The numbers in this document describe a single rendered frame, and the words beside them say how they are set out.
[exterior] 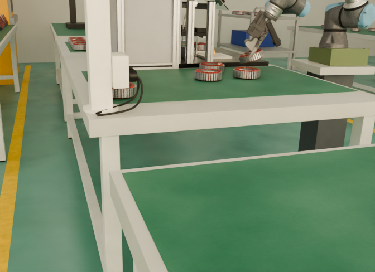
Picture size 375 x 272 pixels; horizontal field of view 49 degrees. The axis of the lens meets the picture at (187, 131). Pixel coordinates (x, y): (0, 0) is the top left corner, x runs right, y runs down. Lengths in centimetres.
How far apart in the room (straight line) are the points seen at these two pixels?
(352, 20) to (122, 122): 147
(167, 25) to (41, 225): 112
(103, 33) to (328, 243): 79
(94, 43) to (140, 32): 76
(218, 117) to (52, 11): 631
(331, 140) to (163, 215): 190
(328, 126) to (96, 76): 154
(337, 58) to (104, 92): 143
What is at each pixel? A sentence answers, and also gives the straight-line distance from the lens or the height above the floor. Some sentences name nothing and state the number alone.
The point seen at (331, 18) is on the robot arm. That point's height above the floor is 98.
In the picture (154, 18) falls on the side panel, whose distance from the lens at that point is 190.
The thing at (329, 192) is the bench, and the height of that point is 75.
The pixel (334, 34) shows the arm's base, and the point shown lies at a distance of 235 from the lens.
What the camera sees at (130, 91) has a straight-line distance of 132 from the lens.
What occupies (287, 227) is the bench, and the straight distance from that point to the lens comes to 61.
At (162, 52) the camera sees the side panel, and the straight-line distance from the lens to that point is 192.
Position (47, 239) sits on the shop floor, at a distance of 204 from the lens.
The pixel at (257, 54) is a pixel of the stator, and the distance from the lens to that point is 190.
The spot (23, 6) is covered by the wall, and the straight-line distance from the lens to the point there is 737.
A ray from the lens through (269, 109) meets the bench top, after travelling 127.
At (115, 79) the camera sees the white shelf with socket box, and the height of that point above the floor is 84.
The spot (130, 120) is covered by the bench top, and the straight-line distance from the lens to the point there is 113.
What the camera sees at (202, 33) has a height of 90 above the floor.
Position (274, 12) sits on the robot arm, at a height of 101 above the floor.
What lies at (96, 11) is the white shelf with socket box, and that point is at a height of 102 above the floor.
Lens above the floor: 105
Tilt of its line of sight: 18 degrees down
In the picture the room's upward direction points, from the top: 2 degrees clockwise
